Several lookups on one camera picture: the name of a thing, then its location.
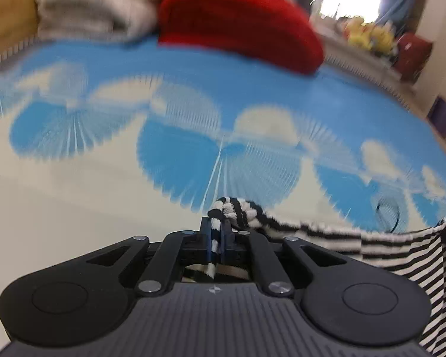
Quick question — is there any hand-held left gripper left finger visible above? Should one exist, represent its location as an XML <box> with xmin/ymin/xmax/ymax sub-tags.
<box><xmin>85</xmin><ymin>217</ymin><xmax>213</xmax><ymax>298</ymax></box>

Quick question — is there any yellow and blue plush toy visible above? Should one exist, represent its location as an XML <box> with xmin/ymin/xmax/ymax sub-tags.
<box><xmin>372</xmin><ymin>25</ymin><xmax>399</xmax><ymax>55</ymax></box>

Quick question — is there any blue fan-print bed sheet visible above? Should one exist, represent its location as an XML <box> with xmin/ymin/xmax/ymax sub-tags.
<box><xmin>0</xmin><ymin>35</ymin><xmax>446</xmax><ymax>346</ymax></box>

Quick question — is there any red folded blanket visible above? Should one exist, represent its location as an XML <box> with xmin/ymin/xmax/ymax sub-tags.
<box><xmin>158</xmin><ymin>0</ymin><xmax>326</xmax><ymax>76</ymax></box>

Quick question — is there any dark red cushion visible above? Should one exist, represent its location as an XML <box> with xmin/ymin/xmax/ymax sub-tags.
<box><xmin>393</xmin><ymin>33</ymin><xmax>434</xmax><ymax>83</ymax></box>

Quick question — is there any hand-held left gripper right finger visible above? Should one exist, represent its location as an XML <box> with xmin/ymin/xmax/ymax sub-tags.
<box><xmin>221</xmin><ymin>220</ymin><xmax>346</xmax><ymax>299</ymax></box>

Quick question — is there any yellow duck plush toy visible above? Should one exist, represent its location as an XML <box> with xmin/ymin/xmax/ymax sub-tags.
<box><xmin>343</xmin><ymin>17</ymin><xmax>377</xmax><ymax>51</ymax></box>

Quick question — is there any purple box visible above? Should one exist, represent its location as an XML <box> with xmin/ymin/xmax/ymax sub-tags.
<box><xmin>427</xmin><ymin>97</ymin><xmax>446</xmax><ymax>139</ymax></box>

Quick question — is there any cream folded blanket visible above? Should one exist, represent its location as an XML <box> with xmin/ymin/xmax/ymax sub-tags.
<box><xmin>34</xmin><ymin>0</ymin><xmax>161</xmax><ymax>42</ymax></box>

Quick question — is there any striped and white child's top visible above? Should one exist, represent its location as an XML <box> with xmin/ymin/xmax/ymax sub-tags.
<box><xmin>181</xmin><ymin>196</ymin><xmax>446</xmax><ymax>357</ymax></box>

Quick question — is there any white window sill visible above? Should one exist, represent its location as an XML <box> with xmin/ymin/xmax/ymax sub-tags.
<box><xmin>319</xmin><ymin>33</ymin><xmax>417</xmax><ymax>90</ymax></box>

